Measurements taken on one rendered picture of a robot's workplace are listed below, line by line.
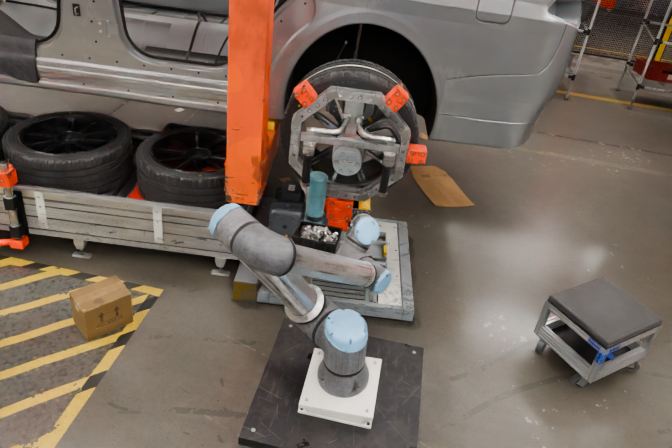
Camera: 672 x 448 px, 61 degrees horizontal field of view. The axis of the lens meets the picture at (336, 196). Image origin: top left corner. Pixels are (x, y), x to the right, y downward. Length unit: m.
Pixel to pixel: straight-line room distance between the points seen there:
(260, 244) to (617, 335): 1.79
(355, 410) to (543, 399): 1.07
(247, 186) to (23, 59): 1.42
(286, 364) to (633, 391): 1.68
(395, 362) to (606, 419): 1.05
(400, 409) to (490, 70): 1.70
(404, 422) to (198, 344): 1.07
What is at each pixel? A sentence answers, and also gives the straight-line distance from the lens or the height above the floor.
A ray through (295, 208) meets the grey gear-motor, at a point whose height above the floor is 0.41.
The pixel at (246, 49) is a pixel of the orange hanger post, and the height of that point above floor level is 1.27.
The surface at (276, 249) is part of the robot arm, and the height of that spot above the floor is 1.07.
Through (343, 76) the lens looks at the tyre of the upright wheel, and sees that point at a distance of 2.61.
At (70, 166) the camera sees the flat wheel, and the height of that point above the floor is 0.47.
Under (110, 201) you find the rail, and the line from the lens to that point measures 3.10.
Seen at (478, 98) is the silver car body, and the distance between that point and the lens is 3.08.
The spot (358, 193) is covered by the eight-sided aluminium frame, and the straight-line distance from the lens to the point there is 2.76.
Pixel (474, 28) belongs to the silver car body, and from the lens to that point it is 2.97.
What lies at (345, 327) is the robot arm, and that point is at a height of 0.63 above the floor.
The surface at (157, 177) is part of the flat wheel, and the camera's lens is 3.09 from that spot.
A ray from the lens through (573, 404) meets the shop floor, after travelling 2.96.
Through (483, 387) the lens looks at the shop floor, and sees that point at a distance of 2.84.
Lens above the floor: 2.00
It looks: 31 degrees down
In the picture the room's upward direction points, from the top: 8 degrees clockwise
